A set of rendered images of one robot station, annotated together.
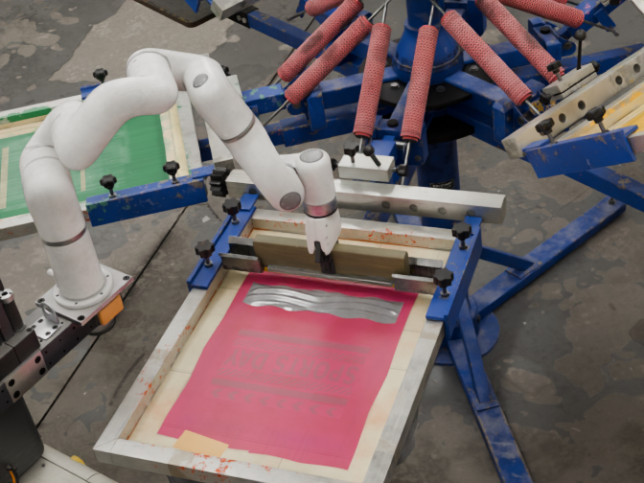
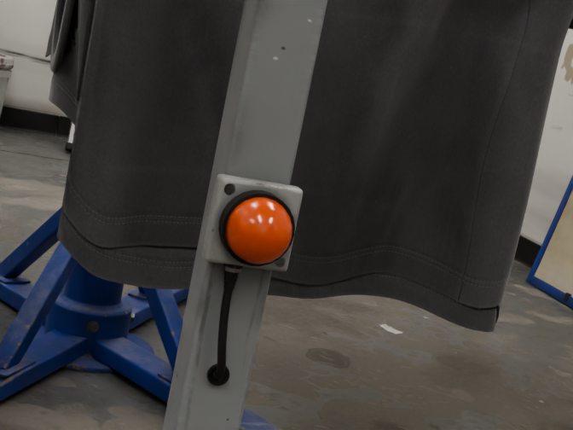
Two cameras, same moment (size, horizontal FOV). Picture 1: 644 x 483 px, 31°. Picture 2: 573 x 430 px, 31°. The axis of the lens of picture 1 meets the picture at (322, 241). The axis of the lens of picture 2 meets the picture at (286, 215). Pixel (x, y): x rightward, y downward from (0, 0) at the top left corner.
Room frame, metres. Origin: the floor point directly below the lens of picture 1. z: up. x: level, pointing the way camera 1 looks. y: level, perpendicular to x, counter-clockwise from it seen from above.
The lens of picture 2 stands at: (0.89, 0.82, 0.76)
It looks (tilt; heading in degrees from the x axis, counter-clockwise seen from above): 10 degrees down; 318
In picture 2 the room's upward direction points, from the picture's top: 12 degrees clockwise
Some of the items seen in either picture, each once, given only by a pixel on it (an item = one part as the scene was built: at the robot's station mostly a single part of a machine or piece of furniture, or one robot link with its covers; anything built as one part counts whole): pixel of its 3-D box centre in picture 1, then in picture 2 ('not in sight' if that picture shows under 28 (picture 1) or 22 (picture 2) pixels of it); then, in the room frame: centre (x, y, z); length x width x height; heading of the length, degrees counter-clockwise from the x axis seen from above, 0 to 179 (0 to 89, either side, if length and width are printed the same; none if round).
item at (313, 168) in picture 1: (296, 177); not in sight; (2.01, 0.03, 1.25); 0.15 x 0.10 x 0.11; 101
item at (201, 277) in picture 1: (224, 252); not in sight; (2.15, 0.23, 0.97); 0.30 x 0.05 x 0.07; 155
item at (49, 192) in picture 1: (52, 196); not in sight; (1.91, 0.51, 1.37); 0.13 x 0.10 x 0.16; 11
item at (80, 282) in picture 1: (68, 259); not in sight; (1.91, 0.52, 1.21); 0.16 x 0.13 x 0.15; 49
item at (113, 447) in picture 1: (300, 338); not in sight; (1.82, 0.08, 0.97); 0.79 x 0.58 x 0.04; 155
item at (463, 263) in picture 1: (454, 280); not in sight; (1.91, -0.27, 0.97); 0.30 x 0.05 x 0.07; 155
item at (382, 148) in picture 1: (375, 168); not in sight; (2.32, -0.16, 1.02); 0.17 x 0.06 x 0.05; 155
